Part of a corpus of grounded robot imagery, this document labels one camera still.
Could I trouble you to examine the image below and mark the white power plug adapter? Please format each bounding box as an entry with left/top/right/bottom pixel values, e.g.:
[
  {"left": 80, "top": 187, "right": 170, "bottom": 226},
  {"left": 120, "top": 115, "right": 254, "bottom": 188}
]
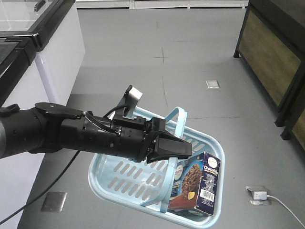
[{"left": 252, "top": 191, "right": 268, "bottom": 200}]

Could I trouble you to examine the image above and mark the white store shelving unit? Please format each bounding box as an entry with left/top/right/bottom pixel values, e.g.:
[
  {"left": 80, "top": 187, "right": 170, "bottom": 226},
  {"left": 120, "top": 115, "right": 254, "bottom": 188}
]
[{"left": 75, "top": 0, "right": 249, "bottom": 10}]

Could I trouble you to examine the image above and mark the dark blue Chocofello cookie box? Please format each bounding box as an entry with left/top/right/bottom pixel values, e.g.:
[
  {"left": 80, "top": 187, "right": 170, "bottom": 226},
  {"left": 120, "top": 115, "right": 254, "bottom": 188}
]
[{"left": 168, "top": 152, "right": 221, "bottom": 216}]

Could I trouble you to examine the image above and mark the white power cable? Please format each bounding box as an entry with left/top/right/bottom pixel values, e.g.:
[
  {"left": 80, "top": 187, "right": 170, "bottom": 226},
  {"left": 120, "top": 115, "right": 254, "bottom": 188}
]
[{"left": 266, "top": 195, "right": 305, "bottom": 226}]

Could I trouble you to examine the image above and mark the steel floor socket cover left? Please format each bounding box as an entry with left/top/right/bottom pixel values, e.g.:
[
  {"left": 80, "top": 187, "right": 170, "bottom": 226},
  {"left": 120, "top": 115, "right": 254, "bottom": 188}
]
[{"left": 41, "top": 191, "right": 67, "bottom": 212}]

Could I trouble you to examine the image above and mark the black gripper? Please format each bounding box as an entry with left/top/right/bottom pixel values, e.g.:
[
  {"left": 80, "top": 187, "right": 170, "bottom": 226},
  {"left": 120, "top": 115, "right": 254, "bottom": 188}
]
[{"left": 110, "top": 114, "right": 192, "bottom": 164}]

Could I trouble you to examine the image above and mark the steel floor socket cover far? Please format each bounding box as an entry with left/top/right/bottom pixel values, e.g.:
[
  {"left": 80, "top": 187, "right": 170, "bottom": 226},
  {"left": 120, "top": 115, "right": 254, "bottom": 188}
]
[{"left": 206, "top": 80, "right": 220, "bottom": 88}]

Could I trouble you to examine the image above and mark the steel floor socket cover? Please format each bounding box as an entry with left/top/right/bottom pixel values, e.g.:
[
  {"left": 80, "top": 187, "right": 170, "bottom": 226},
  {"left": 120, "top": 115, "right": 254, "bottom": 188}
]
[
  {"left": 206, "top": 80, "right": 220, "bottom": 88},
  {"left": 41, "top": 191, "right": 67, "bottom": 212}
]

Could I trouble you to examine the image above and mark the far white chest freezer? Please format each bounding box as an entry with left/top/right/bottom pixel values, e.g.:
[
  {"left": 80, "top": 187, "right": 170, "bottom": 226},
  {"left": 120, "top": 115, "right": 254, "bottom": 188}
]
[{"left": 0, "top": 0, "right": 85, "bottom": 105}]

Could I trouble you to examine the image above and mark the white chest freezer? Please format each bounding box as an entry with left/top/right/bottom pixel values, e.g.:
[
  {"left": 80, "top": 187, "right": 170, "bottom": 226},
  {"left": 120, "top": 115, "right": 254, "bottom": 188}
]
[
  {"left": 0, "top": 0, "right": 85, "bottom": 105},
  {"left": 0, "top": 37, "right": 48, "bottom": 229}
]

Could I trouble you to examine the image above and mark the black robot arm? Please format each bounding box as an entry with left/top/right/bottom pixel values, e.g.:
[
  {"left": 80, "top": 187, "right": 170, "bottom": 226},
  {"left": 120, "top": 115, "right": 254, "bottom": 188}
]
[{"left": 0, "top": 103, "right": 192, "bottom": 163}]

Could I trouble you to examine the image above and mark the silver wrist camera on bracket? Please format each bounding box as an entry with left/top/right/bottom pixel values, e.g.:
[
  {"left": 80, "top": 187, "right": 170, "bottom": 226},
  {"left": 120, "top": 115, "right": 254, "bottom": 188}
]
[{"left": 116, "top": 85, "right": 143, "bottom": 118}]

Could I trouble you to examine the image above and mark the black wooden produce stand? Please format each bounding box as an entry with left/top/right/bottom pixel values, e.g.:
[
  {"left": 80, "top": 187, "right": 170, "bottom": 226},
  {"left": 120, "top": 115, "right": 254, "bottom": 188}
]
[{"left": 234, "top": 0, "right": 305, "bottom": 148}]

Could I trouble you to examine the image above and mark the open steel floor socket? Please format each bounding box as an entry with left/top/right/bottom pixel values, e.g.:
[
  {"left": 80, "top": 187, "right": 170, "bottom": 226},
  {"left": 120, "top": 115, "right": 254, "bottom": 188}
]
[{"left": 245, "top": 186, "right": 271, "bottom": 206}]

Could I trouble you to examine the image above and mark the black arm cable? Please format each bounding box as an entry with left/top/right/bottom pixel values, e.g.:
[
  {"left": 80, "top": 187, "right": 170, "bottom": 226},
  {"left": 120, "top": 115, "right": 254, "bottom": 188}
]
[{"left": 0, "top": 149, "right": 81, "bottom": 225}]

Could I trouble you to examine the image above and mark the near white chest freezer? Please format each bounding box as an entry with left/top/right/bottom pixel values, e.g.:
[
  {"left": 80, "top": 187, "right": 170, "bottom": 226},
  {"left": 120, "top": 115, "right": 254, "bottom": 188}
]
[{"left": 0, "top": 37, "right": 48, "bottom": 229}]

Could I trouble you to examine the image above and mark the light blue plastic basket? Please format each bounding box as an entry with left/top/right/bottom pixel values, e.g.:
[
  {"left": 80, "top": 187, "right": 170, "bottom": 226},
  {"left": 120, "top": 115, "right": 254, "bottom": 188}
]
[{"left": 88, "top": 107, "right": 225, "bottom": 229}]

